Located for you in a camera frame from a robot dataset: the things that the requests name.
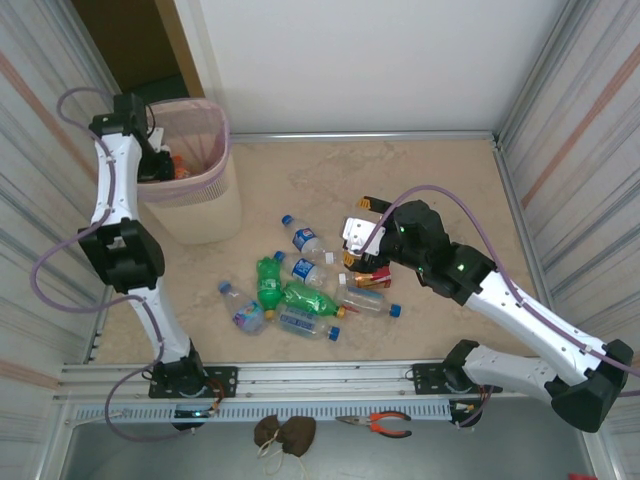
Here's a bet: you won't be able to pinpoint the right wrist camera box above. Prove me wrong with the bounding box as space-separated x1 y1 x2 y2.
340 214 387 255

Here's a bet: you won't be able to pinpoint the clear bottle blue cap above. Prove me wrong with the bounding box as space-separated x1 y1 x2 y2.
333 283 403 320

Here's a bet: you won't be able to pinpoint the clear bottle purple label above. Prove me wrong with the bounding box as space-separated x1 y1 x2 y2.
217 280 267 336

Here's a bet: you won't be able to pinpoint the thin coloured wires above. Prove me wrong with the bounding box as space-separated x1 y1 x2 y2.
202 377 226 417
449 384 499 429

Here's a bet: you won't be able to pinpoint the brown wooden door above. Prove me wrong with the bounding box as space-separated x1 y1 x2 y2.
154 0 206 100

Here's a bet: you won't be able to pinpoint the beige string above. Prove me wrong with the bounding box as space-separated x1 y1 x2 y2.
256 432 307 476

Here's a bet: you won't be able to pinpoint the clear bottle blue Pepsi label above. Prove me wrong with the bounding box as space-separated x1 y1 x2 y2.
281 213 324 256
273 249 334 289

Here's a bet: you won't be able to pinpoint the green plastic bottle yellow cap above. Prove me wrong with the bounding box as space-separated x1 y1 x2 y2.
282 281 348 319
255 254 287 321

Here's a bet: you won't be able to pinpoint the orange handled pliers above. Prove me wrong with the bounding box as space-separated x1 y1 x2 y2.
334 410 414 440

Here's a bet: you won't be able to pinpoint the beige plastic waste bin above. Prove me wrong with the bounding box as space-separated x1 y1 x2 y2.
134 97 245 246

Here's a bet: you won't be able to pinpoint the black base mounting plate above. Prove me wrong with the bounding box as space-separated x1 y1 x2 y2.
410 360 502 397
148 365 239 400

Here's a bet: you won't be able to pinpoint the aluminium mounting rail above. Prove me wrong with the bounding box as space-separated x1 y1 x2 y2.
52 356 551 404

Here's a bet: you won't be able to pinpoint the brown cloth pouch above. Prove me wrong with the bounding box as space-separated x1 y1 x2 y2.
278 415 318 459
253 414 285 450

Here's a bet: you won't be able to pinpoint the white slotted cable duct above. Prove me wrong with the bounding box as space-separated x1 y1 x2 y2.
64 401 454 425

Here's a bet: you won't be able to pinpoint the bottle red gold label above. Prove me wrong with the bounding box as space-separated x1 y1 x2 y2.
336 266 394 292

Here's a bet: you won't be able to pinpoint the clear bottle pale blue label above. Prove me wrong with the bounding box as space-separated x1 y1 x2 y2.
273 303 342 344

